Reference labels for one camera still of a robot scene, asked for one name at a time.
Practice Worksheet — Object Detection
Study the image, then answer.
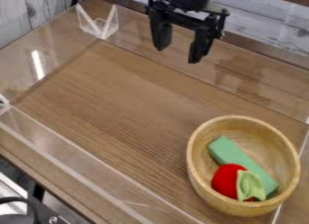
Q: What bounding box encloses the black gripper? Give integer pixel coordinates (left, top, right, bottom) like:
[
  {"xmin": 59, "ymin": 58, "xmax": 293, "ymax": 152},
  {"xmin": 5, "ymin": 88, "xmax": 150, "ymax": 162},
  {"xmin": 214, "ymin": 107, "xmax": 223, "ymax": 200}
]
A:
[{"xmin": 146, "ymin": 0, "xmax": 229, "ymax": 64}]

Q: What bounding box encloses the green foam block stick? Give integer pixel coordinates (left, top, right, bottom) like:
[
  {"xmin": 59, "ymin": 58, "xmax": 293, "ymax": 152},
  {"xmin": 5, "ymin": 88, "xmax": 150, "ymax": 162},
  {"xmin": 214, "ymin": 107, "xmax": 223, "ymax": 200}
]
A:
[{"xmin": 207, "ymin": 136, "xmax": 278, "ymax": 195}]

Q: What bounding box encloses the brown wooden bowl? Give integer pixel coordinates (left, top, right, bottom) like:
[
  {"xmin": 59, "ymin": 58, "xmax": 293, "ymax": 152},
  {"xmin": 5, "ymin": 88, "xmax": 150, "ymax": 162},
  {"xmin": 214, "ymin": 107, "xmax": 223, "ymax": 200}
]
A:
[{"xmin": 186, "ymin": 116, "xmax": 301, "ymax": 217}]

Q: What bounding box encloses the red plush tomato toy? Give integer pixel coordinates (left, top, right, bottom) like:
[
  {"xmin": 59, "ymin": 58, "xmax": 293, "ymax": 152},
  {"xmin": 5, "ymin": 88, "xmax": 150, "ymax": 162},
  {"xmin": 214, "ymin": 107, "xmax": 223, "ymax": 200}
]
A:
[{"xmin": 211, "ymin": 163, "xmax": 253, "ymax": 201}]

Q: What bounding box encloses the clear acrylic front barrier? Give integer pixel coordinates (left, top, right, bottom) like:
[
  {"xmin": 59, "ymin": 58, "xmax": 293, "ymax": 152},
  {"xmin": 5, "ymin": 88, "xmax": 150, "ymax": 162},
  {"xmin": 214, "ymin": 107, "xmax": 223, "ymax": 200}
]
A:
[{"xmin": 0, "ymin": 105, "xmax": 203, "ymax": 224}]

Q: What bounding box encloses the clear acrylic corner bracket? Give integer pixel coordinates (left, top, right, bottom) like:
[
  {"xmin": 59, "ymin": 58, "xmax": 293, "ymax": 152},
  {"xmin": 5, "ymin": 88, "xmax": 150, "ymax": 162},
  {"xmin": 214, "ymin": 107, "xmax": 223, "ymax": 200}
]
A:
[{"xmin": 76, "ymin": 5, "xmax": 118, "ymax": 40}]

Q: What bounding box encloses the black table frame leg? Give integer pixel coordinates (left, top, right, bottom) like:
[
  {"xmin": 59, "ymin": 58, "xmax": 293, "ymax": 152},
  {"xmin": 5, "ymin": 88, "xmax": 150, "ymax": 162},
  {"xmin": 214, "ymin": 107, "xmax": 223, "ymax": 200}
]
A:
[{"xmin": 28, "ymin": 181, "xmax": 72, "ymax": 224}]

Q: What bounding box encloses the black cable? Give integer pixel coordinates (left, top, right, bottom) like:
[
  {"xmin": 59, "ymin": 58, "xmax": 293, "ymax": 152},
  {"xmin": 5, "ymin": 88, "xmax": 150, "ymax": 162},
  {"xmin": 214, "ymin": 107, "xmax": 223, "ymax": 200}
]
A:
[{"xmin": 0, "ymin": 196, "xmax": 41, "ymax": 224}]

